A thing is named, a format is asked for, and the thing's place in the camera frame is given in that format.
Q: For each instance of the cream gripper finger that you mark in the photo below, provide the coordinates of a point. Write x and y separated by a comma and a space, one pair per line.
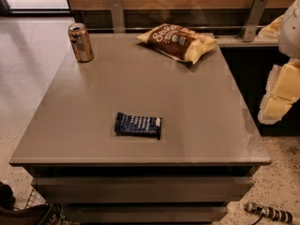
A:
271, 30
282, 91

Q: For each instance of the blue rxbar blueberry bar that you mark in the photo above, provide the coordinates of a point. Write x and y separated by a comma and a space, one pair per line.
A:
138, 126

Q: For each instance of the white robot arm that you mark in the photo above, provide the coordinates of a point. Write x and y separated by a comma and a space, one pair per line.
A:
289, 33

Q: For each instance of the orange soda can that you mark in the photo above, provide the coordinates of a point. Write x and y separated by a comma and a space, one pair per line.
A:
80, 42

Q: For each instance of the grey drawer cabinet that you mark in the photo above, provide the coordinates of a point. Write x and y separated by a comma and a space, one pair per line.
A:
134, 137

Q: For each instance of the brown chip bag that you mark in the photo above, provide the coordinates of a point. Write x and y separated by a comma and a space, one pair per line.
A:
178, 42

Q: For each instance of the black white striped tool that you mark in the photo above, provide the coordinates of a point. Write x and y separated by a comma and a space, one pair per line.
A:
269, 212

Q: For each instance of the right metal bracket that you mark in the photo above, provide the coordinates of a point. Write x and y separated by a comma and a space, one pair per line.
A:
248, 32

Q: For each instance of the metal bracket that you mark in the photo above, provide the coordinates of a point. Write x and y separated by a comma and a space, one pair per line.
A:
117, 12
248, 32

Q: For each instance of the left metal bracket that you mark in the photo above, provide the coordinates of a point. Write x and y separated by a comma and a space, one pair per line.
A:
117, 12

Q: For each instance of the wire basket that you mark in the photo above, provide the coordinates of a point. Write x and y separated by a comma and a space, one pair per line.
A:
36, 199

